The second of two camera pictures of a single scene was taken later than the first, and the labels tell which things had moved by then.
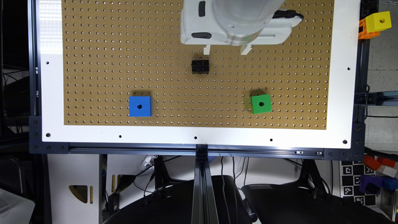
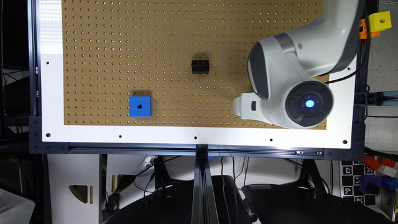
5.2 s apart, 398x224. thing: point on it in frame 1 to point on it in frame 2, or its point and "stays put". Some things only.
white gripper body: (198, 25) to (249, 106)
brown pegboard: (114, 49) stays put
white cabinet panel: (70, 170) stays put
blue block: (140, 106) stays put
